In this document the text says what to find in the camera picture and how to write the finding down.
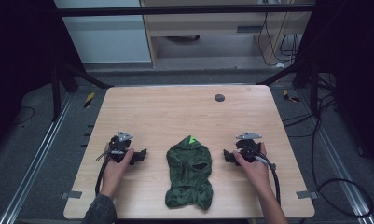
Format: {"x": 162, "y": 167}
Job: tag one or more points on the person's left hand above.
{"x": 114, "y": 172}

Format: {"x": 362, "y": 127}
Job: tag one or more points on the light wooden desk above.
{"x": 206, "y": 25}

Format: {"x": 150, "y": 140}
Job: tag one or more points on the dark green knitted balaclava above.
{"x": 189, "y": 174}

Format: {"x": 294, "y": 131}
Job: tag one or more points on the person's right hand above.
{"x": 254, "y": 172}

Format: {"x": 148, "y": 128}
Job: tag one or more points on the white cabinet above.
{"x": 107, "y": 37}

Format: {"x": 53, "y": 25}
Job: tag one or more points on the grey round table grommet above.
{"x": 219, "y": 98}

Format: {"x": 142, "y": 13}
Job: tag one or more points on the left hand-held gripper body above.
{"x": 119, "y": 146}

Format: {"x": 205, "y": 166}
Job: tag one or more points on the yellow black striped tape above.
{"x": 89, "y": 100}
{"x": 289, "y": 96}

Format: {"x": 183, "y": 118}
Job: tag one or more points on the aluminium floor rail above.
{"x": 337, "y": 168}
{"x": 35, "y": 161}

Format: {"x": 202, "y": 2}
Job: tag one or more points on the black horizontal frame bar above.
{"x": 175, "y": 10}

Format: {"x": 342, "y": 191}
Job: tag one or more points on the black curtain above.
{"x": 352, "y": 77}
{"x": 23, "y": 56}

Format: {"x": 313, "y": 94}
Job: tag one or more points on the black frame leg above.
{"x": 55, "y": 93}
{"x": 312, "y": 84}

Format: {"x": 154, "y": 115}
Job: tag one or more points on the grey metal table bracket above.
{"x": 71, "y": 194}
{"x": 306, "y": 194}

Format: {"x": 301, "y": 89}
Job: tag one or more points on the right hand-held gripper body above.
{"x": 248, "y": 149}

